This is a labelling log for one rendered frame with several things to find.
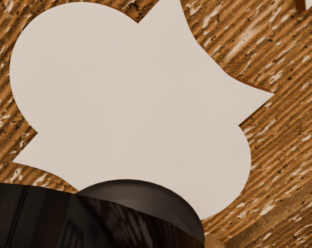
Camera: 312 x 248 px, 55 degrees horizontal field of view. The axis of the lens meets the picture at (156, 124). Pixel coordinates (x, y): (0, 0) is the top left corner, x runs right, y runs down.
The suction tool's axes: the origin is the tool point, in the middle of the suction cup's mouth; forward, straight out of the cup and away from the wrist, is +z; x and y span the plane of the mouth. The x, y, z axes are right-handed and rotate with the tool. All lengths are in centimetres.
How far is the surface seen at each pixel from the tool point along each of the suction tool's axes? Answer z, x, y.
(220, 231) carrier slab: 9.3, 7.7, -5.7
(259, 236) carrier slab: 9.4, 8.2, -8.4
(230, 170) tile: 8.2, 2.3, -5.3
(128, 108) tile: 8.2, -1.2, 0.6
